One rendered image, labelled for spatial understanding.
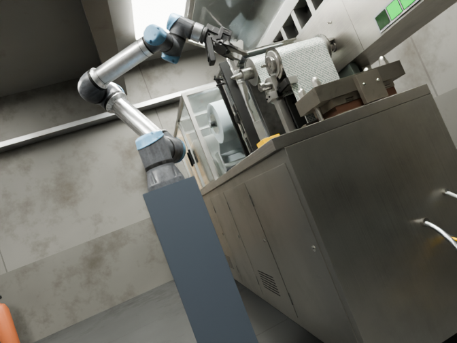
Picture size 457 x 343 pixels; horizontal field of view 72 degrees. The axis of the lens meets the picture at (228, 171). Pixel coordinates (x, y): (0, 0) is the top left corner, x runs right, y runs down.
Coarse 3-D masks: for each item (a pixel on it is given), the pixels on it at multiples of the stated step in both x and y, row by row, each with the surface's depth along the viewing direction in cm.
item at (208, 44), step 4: (208, 40) 134; (208, 44) 133; (208, 48) 133; (212, 48) 134; (208, 52) 133; (212, 52) 133; (208, 56) 134; (212, 56) 133; (208, 60) 134; (212, 60) 133; (212, 64) 135
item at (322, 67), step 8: (320, 56) 138; (328, 56) 139; (296, 64) 134; (304, 64) 135; (312, 64) 136; (320, 64) 137; (328, 64) 138; (288, 72) 133; (296, 72) 134; (304, 72) 135; (312, 72) 136; (320, 72) 136; (328, 72) 137; (336, 72) 138; (304, 80) 134; (320, 80) 136; (328, 80) 137; (296, 88) 132; (304, 88) 133; (296, 96) 132
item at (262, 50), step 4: (284, 40) 170; (288, 40) 171; (292, 40) 172; (268, 44) 168; (272, 44) 168; (276, 44) 169; (280, 44) 169; (284, 44) 174; (288, 44) 175; (256, 48) 166; (260, 48) 166; (264, 48) 166; (248, 52) 164; (252, 52) 166; (256, 52) 168; (260, 52) 170; (264, 52) 171; (244, 56) 167; (248, 56) 169; (236, 64) 170
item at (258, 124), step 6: (240, 84) 207; (240, 90) 208; (246, 90) 209; (246, 96) 209; (246, 102) 210; (252, 114) 210; (252, 120) 209; (258, 120) 207; (258, 126) 206; (258, 132) 206; (264, 132) 206; (264, 138) 206
